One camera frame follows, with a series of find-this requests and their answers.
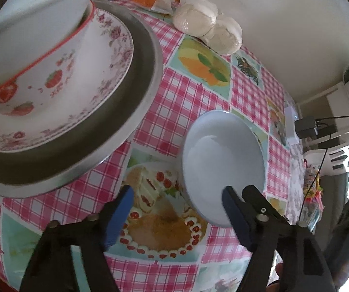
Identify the black power cable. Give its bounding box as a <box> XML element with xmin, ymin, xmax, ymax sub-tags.
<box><xmin>314</xmin><ymin>114</ymin><xmax>349</xmax><ymax>128</ymax></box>

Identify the pink checkered printed tablecloth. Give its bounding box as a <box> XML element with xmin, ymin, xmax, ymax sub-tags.
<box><xmin>0</xmin><ymin>0</ymin><xmax>297</xmax><ymax>292</ymax></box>

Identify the white sachet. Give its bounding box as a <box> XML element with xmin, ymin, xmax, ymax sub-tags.
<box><xmin>151</xmin><ymin>0</ymin><xmax>173</xmax><ymax>16</ymax></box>

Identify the white square bowl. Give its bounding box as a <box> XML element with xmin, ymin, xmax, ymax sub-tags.
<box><xmin>0</xmin><ymin>0</ymin><xmax>103</xmax><ymax>95</ymax></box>

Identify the bag of white steamed buns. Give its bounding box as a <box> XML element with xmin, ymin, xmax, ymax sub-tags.
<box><xmin>173</xmin><ymin>0</ymin><xmax>243</xmax><ymax>56</ymax></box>

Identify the strawberry print bowl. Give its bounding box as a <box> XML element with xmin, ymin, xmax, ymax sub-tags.
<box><xmin>0</xmin><ymin>1</ymin><xmax>94</xmax><ymax>117</ymax></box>

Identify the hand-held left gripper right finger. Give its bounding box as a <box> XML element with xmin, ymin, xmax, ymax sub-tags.
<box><xmin>221</xmin><ymin>185</ymin><xmax>336</xmax><ymax>292</ymax></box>

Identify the white wooden stand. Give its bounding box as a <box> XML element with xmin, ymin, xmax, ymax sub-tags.
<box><xmin>327</xmin><ymin>83</ymin><xmax>349</xmax><ymax>134</ymax></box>

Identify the pink floral round plate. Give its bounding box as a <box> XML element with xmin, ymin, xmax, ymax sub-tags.
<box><xmin>0</xmin><ymin>9</ymin><xmax>134</xmax><ymax>153</ymax></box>

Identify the grey floral tablecloth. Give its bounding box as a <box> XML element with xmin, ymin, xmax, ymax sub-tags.
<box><xmin>284</xmin><ymin>97</ymin><xmax>309</xmax><ymax>219</ymax></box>

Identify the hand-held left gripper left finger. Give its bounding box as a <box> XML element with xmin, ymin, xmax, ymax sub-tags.
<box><xmin>19</xmin><ymin>185</ymin><xmax>135</xmax><ymax>292</ymax></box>

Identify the light blue bowl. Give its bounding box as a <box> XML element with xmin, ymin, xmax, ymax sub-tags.
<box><xmin>181</xmin><ymin>110</ymin><xmax>267</xmax><ymax>228</ymax></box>

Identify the black charging cable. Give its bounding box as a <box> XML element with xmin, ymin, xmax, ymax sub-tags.
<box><xmin>298</xmin><ymin>126</ymin><xmax>335</xmax><ymax>227</ymax></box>

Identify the stainless steel plate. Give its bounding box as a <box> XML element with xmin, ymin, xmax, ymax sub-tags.
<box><xmin>0</xmin><ymin>0</ymin><xmax>164</xmax><ymax>198</ymax></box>

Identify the yellow candy packet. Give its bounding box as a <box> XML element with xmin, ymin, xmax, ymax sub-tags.
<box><xmin>302</xmin><ymin>164</ymin><xmax>324</xmax><ymax>209</ymax></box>

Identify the white plastic lattice chair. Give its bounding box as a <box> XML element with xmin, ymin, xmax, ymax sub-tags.
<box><xmin>304</xmin><ymin>137</ymin><xmax>349</xmax><ymax>177</ymax></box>

